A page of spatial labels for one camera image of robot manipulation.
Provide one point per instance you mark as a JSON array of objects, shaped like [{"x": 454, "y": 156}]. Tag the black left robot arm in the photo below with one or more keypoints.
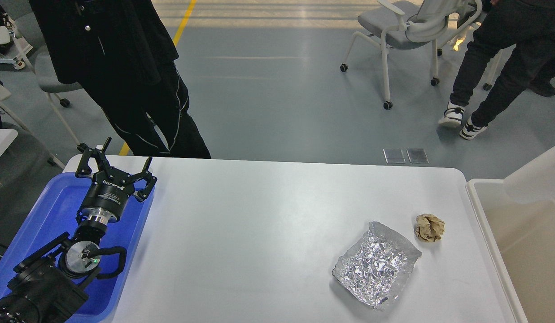
[{"x": 70, "y": 259}]

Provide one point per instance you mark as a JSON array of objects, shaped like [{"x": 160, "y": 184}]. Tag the crumpled brown paper ball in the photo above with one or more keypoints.
[{"x": 429, "y": 228}]

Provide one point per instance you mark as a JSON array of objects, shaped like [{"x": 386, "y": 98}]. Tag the white equipment top left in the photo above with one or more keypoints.
[{"x": 13, "y": 47}]

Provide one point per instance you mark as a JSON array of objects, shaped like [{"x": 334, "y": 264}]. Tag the grey office chair left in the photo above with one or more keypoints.
[{"x": 27, "y": 27}]

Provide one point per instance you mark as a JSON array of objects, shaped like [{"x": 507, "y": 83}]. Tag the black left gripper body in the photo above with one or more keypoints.
[{"x": 107, "y": 196}]

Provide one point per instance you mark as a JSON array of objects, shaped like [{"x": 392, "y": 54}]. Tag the grey white office chair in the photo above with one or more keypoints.
[{"x": 403, "y": 25}]

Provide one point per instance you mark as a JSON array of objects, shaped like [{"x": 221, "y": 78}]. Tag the metal floor plate left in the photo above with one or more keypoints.
[{"x": 394, "y": 156}]

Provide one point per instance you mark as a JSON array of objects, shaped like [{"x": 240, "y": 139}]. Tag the person in black clothes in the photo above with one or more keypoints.
[{"x": 120, "y": 52}]

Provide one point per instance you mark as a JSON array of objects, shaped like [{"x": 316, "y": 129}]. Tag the crumpled aluminium foil tray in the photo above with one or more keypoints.
[{"x": 376, "y": 269}]

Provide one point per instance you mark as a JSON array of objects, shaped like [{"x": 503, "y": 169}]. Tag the white paper cup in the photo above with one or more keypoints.
[{"x": 533, "y": 182}]

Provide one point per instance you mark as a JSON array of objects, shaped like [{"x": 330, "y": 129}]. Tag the white plastic bin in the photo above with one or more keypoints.
[{"x": 524, "y": 235}]

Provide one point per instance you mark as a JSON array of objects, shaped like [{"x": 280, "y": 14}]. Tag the metal floor plate right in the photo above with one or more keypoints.
[{"x": 417, "y": 155}]

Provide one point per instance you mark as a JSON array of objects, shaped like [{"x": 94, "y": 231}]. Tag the metal floor plate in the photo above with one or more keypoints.
[
  {"x": 417, "y": 155},
  {"x": 394, "y": 156}
]

